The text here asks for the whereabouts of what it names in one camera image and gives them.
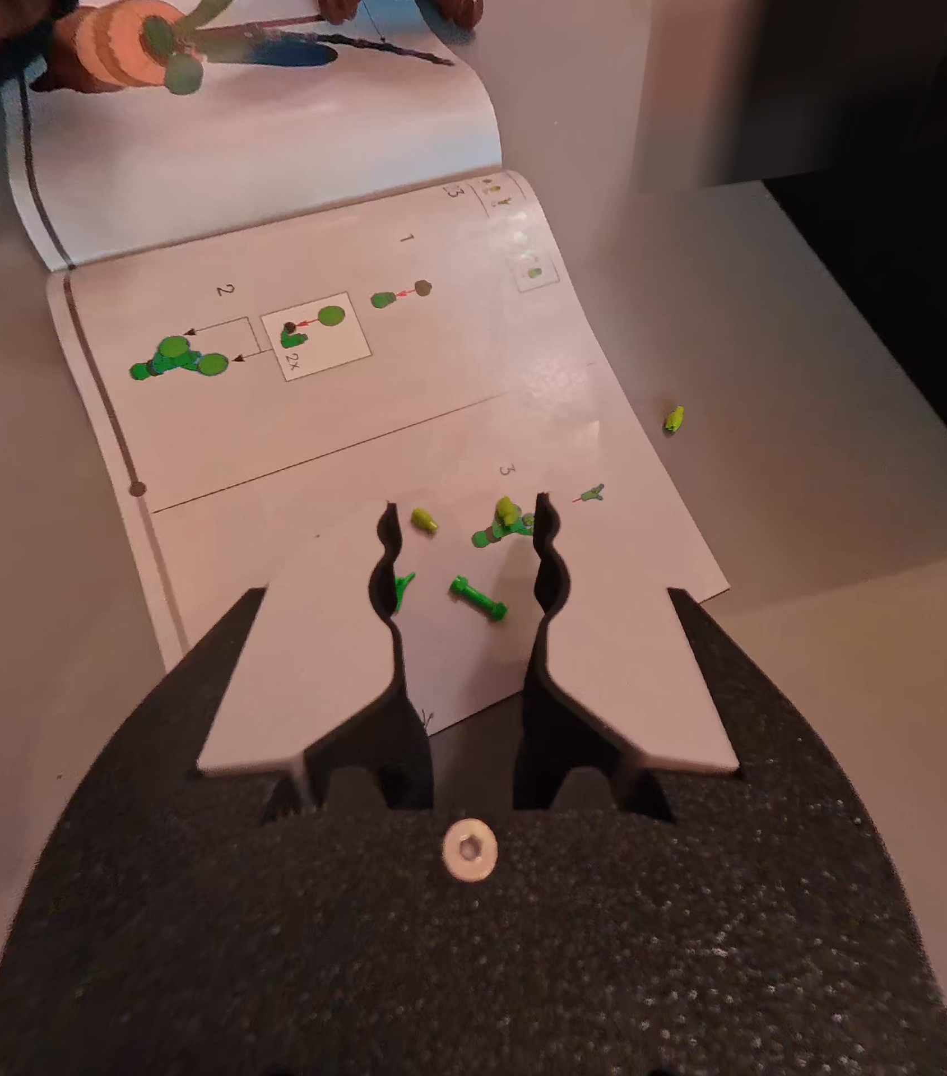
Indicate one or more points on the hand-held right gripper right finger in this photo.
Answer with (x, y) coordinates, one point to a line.
(633, 672)

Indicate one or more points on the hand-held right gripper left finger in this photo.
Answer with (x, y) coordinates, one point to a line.
(305, 647)

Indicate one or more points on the green toy brick pin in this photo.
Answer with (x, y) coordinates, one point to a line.
(479, 598)

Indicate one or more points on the grey desk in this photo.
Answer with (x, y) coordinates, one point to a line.
(776, 546)

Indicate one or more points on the small green sprout brick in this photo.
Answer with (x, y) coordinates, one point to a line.
(403, 588)

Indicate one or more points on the small lime bud brick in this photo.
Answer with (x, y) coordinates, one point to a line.
(507, 509)
(423, 521)
(673, 419)

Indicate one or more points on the white instruction booklet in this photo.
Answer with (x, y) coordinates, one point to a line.
(314, 437)

